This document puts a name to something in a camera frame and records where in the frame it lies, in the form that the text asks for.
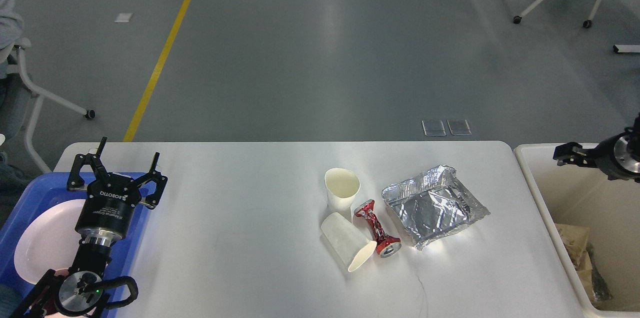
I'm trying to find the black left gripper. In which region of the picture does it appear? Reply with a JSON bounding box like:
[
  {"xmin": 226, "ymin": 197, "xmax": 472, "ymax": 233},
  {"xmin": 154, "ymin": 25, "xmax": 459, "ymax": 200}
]
[{"xmin": 65, "ymin": 137, "xmax": 167, "ymax": 243}]

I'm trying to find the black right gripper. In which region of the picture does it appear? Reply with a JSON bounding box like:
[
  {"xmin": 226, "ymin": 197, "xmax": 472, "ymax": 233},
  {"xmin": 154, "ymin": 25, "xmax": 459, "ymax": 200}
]
[{"xmin": 552, "ymin": 133, "xmax": 640, "ymax": 182}]

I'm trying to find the pink plate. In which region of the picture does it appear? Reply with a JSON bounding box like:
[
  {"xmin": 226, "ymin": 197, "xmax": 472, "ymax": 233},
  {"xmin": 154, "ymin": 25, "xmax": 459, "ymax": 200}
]
[{"xmin": 14, "ymin": 199, "xmax": 85, "ymax": 284}]

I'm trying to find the brown paper sheet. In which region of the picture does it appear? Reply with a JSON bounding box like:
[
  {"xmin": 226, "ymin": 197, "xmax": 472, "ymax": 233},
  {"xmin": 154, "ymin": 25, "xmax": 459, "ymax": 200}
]
[{"xmin": 555, "ymin": 223, "xmax": 594, "ymax": 302}]

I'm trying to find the pink ribbed mug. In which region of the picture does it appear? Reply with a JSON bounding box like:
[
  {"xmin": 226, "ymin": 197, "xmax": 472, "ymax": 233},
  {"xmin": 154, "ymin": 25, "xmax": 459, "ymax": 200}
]
[{"xmin": 30, "ymin": 270, "xmax": 68, "ymax": 318}]

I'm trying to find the grey green mug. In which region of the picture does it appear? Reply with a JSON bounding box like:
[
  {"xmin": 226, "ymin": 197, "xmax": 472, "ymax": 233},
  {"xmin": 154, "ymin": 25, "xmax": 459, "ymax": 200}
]
[{"xmin": 0, "ymin": 284, "xmax": 23, "ymax": 318}]

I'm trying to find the white paper cup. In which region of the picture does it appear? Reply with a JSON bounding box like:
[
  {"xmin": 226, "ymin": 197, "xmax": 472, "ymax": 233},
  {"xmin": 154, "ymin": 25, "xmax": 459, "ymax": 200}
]
[
  {"xmin": 324, "ymin": 168, "xmax": 361, "ymax": 212},
  {"xmin": 320, "ymin": 213, "xmax": 377, "ymax": 273}
]

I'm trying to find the brown paper ball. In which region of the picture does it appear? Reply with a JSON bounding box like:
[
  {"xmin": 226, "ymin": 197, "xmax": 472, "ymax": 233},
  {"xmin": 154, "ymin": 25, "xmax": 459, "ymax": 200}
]
[{"xmin": 561, "ymin": 229, "xmax": 592, "ymax": 271}]

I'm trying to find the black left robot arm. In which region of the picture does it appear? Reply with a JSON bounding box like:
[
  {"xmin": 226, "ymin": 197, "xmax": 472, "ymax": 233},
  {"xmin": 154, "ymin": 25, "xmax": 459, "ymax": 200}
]
[{"xmin": 10, "ymin": 137, "xmax": 169, "ymax": 318}]

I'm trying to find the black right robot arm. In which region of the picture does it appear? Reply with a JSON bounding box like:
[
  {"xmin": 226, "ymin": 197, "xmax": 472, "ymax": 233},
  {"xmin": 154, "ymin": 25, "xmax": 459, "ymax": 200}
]
[{"xmin": 552, "ymin": 116, "xmax": 640, "ymax": 183}]

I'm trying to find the beige plastic bin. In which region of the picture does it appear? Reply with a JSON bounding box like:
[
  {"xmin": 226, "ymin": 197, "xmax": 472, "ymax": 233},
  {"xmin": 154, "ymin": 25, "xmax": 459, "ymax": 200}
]
[{"xmin": 514, "ymin": 143, "xmax": 640, "ymax": 318}]

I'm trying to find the blue plastic tray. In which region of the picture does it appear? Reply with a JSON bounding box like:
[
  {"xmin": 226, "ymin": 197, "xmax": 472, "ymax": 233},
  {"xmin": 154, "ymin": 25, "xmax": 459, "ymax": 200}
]
[{"xmin": 0, "ymin": 172, "xmax": 150, "ymax": 298}]

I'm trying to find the white bar base right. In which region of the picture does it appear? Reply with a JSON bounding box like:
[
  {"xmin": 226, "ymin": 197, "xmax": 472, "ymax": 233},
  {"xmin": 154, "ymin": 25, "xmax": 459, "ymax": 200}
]
[{"xmin": 612, "ymin": 44, "xmax": 640, "ymax": 54}]

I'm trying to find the clear floor plate right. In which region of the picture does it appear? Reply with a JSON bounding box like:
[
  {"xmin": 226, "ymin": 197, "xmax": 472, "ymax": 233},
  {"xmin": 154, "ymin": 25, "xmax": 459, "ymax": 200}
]
[{"xmin": 446, "ymin": 119, "xmax": 473, "ymax": 136}]

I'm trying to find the clear floor plate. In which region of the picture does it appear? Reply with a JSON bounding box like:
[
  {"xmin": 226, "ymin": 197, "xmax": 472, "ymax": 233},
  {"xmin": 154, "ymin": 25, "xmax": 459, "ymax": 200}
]
[
  {"xmin": 446, "ymin": 119, "xmax": 473, "ymax": 136},
  {"xmin": 422, "ymin": 119, "xmax": 447, "ymax": 137}
]

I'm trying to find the clear floor plate left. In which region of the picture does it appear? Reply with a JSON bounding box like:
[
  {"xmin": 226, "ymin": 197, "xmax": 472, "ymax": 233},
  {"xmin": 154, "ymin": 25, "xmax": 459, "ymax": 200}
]
[{"xmin": 422, "ymin": 119, "xmax": 447, "ymax": 137}]

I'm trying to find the crushed red soda can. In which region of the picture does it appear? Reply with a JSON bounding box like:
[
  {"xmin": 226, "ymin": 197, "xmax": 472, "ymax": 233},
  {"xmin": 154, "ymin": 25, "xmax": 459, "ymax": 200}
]
[{"xmin": 354, "ymin": 199, "xmax": 402, "ymax": 258}]

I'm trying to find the upright white paper cup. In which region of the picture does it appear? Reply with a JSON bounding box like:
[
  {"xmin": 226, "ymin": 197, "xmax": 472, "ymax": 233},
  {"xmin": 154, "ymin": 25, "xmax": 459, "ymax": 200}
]
[{"xmin": 324, "ymin": 168, "xmax": 361, "ymax": 212}]

